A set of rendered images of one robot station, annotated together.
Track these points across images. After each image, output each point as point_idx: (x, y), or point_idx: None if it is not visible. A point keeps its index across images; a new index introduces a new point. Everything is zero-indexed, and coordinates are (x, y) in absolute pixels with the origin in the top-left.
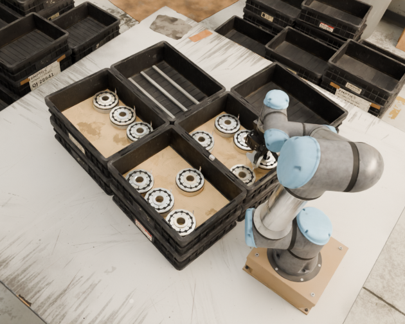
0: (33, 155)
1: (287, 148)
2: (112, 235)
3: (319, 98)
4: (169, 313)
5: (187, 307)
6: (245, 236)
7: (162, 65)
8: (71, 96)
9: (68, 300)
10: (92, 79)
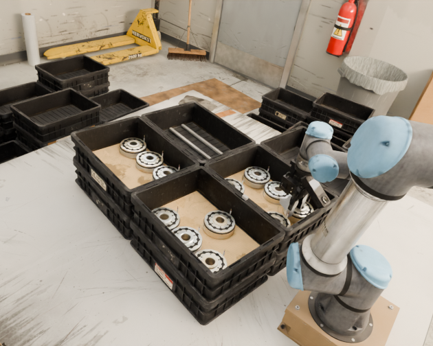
0: (49, 195)
1: (364, 131)
2: (126, 281)
3: None
4: None
5: None
6: (288, 277)
7: (191, 125)
8: (99, 138)
9: None
10: (122, 124)
